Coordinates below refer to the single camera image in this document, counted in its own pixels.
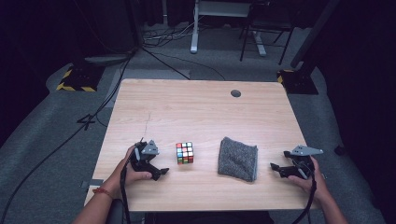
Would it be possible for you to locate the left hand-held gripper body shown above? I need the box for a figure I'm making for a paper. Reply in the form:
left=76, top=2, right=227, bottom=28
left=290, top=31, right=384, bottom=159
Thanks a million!
left=130, top=138, right=161, bottom=175

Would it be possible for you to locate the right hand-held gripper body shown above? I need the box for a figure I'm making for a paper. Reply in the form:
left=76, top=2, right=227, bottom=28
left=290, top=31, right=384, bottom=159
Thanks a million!
left=287, top=145, right=324, bottom=181

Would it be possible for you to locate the multicoloured puzzle cube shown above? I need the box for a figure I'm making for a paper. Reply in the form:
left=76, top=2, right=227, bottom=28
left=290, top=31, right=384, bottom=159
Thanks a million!
left=175, top=141, right=195, bottom=165

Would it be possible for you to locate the grey cloth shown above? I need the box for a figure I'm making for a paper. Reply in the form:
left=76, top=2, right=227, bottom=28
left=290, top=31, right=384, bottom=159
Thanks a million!
left=217, top=135, right=260, bottom=183

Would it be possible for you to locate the person's right hand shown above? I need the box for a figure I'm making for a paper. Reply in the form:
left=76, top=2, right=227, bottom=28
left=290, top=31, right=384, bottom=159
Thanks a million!
left=288, top=156, right=330, bottom=205

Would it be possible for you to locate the person's left hand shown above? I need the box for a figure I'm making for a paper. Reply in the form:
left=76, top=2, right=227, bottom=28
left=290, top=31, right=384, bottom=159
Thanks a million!
left=104, top=145, right=153, bottom=199

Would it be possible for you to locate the black yellow striped stand base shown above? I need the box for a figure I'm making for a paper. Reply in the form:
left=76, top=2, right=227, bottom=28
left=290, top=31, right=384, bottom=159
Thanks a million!
left=276, top=68, right=319, bottom=95
left=55, top=63, right=106, bottom=93

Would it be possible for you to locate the grey flat stand foot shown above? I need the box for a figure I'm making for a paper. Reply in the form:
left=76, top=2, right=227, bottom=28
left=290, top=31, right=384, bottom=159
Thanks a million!
left=83, top=53, right=133, bottom=65

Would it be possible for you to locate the black slanted stand pole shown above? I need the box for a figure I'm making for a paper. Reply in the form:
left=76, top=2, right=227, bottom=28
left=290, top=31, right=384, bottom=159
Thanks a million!
left=290, top=0, right=341, bottom=70

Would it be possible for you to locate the black metal chair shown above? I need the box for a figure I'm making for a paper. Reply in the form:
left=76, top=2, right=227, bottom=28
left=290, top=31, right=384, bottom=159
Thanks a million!
left=238, top=0, right=296, bottom=66

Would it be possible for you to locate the right hand-held gripper black cable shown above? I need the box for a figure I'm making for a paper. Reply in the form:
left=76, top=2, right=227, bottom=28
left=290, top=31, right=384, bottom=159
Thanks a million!
left=291, top=161, right=318, bottom=224

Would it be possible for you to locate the hand-held gripper black cable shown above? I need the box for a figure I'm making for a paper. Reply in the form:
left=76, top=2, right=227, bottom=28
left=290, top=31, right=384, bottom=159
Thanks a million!
left=291, top=161, right=318, bottom=224
left=119, top=160, right=133, bottom=224

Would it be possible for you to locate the left hand-held gripper black cable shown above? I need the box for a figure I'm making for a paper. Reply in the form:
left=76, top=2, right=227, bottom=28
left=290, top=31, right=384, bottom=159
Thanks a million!
left=119, top=160, right=133, bottom=224

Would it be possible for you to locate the red bracelet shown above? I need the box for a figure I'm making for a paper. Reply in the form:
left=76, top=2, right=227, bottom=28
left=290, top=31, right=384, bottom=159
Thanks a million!
left=92, top=187, right=114, bottom=201

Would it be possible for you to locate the long black floor cable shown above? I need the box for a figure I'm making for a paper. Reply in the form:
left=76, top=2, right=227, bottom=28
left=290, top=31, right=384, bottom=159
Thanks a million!
left=0, top=50, right=135, bottom=224

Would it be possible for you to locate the thin black floor cable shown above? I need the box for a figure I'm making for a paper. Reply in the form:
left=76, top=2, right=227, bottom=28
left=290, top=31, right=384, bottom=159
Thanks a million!
left=141, top=46, right=227, bottom=82

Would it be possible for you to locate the bundle of floor cables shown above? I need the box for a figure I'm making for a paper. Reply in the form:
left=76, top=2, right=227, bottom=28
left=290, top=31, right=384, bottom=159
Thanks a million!
left=142, top=17, right=204, bottom=49

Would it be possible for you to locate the white desk frame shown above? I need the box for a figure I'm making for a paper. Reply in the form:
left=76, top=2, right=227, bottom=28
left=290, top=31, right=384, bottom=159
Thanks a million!
left=190, top=0, right=268, bottom=57

